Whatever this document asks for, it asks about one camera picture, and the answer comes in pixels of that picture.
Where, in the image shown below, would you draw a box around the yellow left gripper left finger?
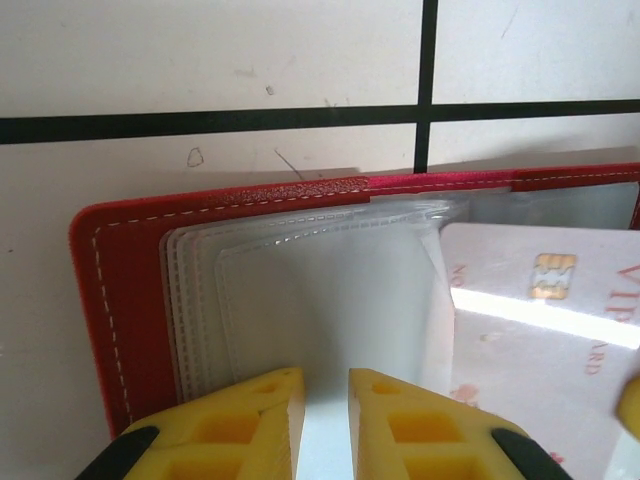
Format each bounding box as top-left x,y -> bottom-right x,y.
107,367 -> 306,480

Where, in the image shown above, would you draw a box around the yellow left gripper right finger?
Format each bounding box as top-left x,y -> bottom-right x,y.
348,368 -> 574,480

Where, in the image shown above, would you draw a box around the white VIP card pink flowers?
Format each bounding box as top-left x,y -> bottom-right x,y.
439,221 -> 640,480

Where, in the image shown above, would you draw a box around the red leather card holder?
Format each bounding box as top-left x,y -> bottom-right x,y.
67,167 -> 640,480

